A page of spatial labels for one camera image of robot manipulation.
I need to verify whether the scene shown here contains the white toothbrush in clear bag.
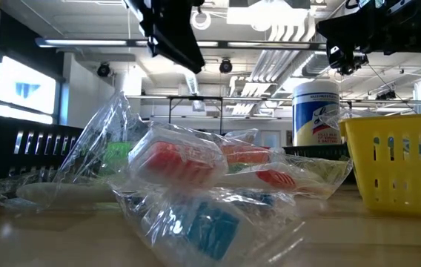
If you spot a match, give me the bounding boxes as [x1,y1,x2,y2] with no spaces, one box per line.
[0,174,119,209]

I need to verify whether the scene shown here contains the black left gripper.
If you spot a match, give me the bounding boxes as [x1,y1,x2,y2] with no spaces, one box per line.
[123,0,206,74]

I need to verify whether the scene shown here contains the clear bag with black item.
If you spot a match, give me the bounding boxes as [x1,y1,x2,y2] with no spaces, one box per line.
[53,90,148,186]

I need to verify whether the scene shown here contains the white cable coil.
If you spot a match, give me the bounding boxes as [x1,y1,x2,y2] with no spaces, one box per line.
[190,10,213,31]

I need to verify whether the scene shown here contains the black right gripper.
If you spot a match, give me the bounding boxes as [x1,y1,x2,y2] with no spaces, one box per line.
[316,0,421,57]

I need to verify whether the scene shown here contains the bright window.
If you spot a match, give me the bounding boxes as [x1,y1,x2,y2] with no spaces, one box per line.
[0,55,59,124]

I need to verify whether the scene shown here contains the black metal stand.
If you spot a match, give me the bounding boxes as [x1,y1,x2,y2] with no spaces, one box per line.
[168,95,225,135]

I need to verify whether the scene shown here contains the yellow plastic basket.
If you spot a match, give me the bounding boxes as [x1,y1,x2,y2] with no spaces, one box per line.
[339,113,421,218]

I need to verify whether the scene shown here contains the orange plastic basket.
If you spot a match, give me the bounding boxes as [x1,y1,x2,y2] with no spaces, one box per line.
[219,144,273,167]

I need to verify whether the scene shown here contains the red toothbrush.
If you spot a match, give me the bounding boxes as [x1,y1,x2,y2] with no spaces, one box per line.
[127,124,354,201]

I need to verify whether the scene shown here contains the small clear bag teal item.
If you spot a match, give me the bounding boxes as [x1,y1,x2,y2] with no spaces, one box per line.
[108,177,306,267]

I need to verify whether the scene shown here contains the green plastic basket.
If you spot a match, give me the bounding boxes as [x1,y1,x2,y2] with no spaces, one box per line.
[101,142,136,175]

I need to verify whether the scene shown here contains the disinfecting wipes canister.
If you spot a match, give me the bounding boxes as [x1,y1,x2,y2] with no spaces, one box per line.
[291,79,342,147]

